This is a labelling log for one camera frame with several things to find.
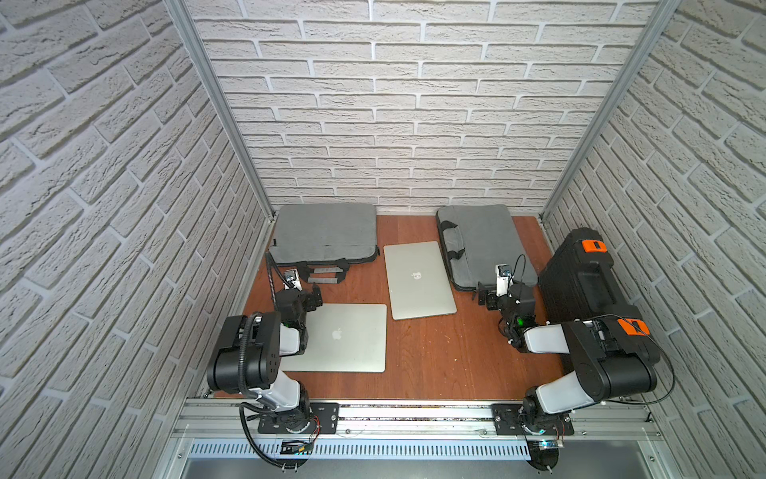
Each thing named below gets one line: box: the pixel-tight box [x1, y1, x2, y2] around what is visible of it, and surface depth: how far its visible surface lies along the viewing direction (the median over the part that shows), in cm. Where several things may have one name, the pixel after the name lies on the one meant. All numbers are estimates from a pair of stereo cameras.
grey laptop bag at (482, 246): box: [435, 204, 538, 291], surface depth 110 cm
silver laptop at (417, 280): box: [383, 240, 457, 321], surface depth 102 cm
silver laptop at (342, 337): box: [279, 303, 388, 374], surface depth 89 cm
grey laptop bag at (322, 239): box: [268, 203, 381, 285], surface depth 109 cm
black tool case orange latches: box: [538, 227, 660, 367], surface depth 74 cm
